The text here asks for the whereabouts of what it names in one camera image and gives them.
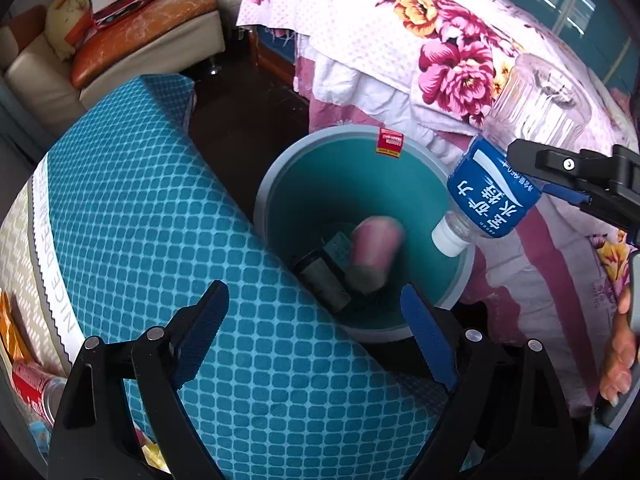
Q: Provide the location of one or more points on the red can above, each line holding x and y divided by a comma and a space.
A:
32, 385

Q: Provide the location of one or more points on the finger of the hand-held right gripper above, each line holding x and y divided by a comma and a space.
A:
565, 170

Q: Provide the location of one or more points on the orange snack packet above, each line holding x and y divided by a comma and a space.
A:
12, 330

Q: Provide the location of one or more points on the black box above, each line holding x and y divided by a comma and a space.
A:
320, 280

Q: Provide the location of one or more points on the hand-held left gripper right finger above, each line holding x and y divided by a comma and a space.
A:
425, 330

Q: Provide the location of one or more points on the orange seat cushion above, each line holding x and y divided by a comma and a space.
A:
145, 30

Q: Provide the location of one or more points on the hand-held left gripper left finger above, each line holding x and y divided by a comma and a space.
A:
200, 340

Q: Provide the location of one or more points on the cream leather sofa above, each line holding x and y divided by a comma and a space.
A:
45, 80

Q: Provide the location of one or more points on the teal framed window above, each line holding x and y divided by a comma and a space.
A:
580, 5

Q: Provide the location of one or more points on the red sticker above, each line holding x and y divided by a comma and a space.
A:
390, 142

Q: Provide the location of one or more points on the pale yellow pillow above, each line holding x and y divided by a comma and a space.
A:
65, 15

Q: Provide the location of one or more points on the wooden bed frame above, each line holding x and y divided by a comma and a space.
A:
275, 55

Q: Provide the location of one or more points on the teal plastic bin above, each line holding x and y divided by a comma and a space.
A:
320, 180

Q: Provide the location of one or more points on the teal patterned tablecloth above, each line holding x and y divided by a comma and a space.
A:
150, 200

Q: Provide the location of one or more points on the floral pink blanket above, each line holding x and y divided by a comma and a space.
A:
400, 25

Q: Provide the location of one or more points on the pink can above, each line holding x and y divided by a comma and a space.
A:
375, 250

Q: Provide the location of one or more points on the person's right hand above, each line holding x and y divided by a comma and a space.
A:
620, 360

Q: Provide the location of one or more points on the clear plastic bottle blue label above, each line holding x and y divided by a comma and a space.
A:
492, 195

